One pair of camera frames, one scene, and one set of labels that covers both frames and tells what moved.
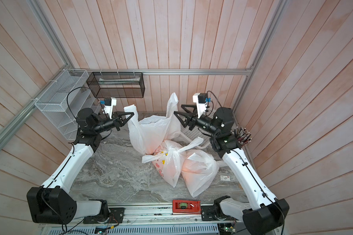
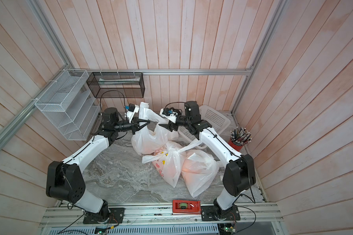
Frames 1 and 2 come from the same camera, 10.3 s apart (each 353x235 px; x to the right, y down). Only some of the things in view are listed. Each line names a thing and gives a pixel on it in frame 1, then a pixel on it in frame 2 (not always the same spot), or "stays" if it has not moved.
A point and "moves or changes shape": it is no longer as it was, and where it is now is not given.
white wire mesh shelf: x=68 y=94 stays
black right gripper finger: x=188 y=120 -> x=170 y=126
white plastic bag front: x=198 y=169 stays
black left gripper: x=117 y=123 -> x=136 y=126
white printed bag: x=169 y=158 stays
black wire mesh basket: x=116 y=84 stays
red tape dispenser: x=183 y=207 stays
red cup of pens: x=242 y=136 stays
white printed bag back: x=147 y=133 moves or changes shape
